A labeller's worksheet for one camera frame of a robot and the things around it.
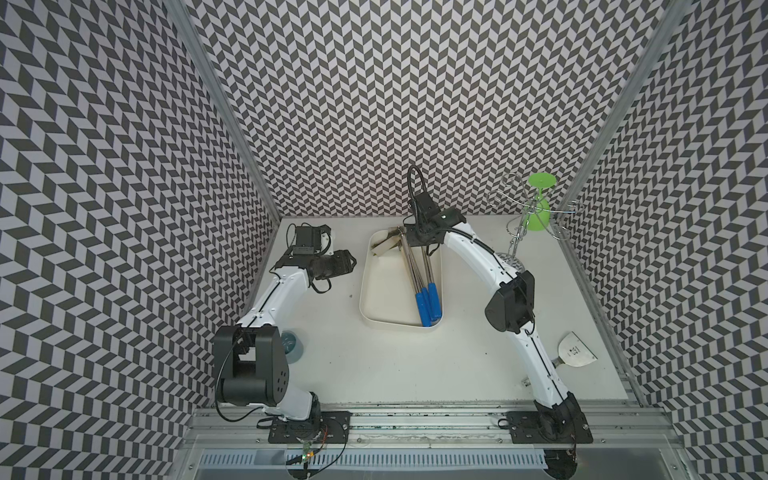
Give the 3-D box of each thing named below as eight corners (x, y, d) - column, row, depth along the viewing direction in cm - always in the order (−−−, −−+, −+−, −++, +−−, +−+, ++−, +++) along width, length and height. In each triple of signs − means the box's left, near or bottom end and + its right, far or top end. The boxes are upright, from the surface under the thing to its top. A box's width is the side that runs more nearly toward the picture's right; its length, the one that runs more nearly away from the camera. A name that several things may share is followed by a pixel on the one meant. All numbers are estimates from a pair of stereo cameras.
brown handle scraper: (553, 366, 85) (558, 363, 83) (544, 336, 90) (547, 332, 88) (594, 366, 85) (599, 363, 83) (581, 336, 91) (586, 332, 88)
